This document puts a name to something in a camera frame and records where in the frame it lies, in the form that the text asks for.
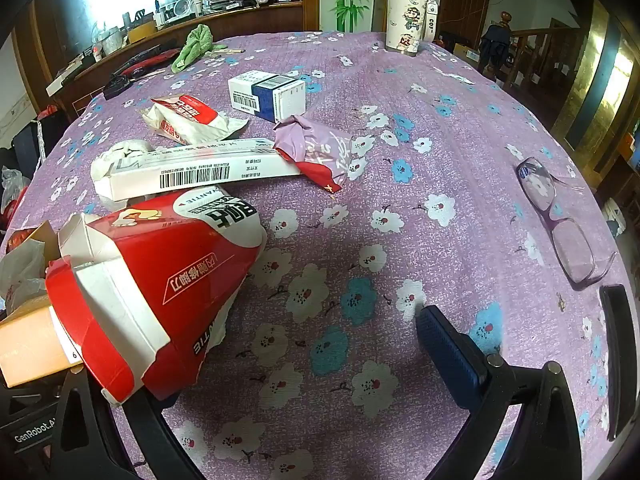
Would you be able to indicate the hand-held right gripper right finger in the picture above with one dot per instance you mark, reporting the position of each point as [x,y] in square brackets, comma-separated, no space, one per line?
[450,350]

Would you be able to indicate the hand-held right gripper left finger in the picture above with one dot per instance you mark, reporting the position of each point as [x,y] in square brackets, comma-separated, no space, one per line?
[152,427]

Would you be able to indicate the red white carton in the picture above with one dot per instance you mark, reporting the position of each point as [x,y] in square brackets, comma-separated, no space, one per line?
[150,270]

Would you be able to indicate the purple plastic wrapper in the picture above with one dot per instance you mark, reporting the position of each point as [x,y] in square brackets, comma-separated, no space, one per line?
[310,145]

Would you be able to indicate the long toothpaste box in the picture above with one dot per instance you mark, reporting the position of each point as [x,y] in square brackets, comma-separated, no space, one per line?
[200,175]

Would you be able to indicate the blue white box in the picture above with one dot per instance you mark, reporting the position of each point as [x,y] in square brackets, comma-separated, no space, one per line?
[270,95]

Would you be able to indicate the tan cardboard box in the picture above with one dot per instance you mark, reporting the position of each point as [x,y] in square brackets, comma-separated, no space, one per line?
[30,345]

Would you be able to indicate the purple floral tablecloth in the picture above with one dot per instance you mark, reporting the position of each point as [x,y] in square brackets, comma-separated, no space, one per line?
[400,220]

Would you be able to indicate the white plastic bag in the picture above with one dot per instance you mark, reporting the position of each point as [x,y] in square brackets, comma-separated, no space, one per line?
[20,270]

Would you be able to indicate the purple eyeglasses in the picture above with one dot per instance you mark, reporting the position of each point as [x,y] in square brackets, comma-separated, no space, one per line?
[542,190]

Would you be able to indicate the crumpled white tissue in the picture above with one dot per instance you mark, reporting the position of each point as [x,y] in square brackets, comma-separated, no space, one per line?
[122,152]

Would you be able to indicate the brown cardboard box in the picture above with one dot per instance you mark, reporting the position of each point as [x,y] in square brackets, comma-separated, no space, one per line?
[467,55]

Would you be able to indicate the dark blue jacket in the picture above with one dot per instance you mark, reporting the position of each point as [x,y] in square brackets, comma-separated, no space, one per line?
[495,47]

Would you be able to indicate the wooden stair railing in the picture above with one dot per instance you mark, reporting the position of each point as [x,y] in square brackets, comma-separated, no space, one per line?
[550,55]

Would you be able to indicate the red white snack wrapper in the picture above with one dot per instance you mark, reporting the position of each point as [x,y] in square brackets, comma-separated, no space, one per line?
[190,117]

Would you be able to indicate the white cartoon tumbler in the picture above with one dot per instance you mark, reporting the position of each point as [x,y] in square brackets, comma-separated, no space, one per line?
[407,15]

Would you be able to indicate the small black pouch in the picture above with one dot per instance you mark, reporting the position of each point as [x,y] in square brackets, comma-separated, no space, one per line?
[117,86]

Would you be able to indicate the brown wooden door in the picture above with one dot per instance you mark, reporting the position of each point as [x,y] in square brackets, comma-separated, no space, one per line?
[465,0]

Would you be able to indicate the white flat book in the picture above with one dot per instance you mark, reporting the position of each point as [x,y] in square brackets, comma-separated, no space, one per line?
[65,75]

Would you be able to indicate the red oblong item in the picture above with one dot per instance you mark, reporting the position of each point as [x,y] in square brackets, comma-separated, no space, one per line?
[150,66]

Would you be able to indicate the wooden sticks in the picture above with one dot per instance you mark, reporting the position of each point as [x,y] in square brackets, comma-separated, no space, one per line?
[227,50]

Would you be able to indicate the black oblong case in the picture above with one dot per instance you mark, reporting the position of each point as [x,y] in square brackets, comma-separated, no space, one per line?
[147,52]

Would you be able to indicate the green cloth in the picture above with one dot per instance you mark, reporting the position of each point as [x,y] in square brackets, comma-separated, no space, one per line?
[192,47]

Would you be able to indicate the yellow box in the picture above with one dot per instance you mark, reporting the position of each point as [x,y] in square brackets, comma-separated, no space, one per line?
[141,32]

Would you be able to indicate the wooden counter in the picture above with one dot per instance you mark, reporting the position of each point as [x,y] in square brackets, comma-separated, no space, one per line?
[225,22]

